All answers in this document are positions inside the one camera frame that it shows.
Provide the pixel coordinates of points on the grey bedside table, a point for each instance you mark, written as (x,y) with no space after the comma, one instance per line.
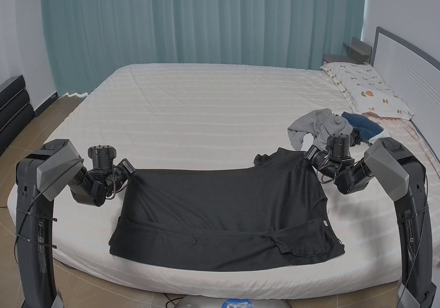
(357,48)

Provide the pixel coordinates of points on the grey garment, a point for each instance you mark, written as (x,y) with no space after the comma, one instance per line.
(319,124)

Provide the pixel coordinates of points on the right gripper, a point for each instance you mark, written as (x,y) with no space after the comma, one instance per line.
(321,162)

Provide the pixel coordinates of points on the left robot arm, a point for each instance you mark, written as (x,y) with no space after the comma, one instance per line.
(55,165)

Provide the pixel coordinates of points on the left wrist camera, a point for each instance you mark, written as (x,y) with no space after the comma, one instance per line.
(127,166)

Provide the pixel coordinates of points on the white garment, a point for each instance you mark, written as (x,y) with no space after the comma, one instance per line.
(307,143)

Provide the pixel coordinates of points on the black garment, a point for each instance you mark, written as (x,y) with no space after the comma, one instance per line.
(355,136)

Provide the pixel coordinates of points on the bed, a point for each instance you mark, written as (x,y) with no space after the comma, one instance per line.
(206,110)

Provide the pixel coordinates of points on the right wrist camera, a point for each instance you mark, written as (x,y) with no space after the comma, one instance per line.
(311,153)

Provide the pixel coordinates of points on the black T-shirt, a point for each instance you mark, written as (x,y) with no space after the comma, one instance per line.
(223,203)

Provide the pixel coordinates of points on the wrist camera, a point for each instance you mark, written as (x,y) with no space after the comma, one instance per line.
(311,153)
(127,166)

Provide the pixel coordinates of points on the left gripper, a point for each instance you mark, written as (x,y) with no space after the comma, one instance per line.
(120,181)

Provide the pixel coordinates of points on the cream garment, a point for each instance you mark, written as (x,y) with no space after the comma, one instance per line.
(381,135)

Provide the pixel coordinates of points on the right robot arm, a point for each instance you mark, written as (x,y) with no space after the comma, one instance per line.
(388,162)

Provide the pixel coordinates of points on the blue-green curtain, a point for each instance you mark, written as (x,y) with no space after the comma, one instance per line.
(192,10)

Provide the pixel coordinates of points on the white printed pillow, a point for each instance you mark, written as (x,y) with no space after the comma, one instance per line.
(371,90)

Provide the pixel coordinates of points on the dark blue garment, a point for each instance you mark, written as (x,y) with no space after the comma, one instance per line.
(362,124)

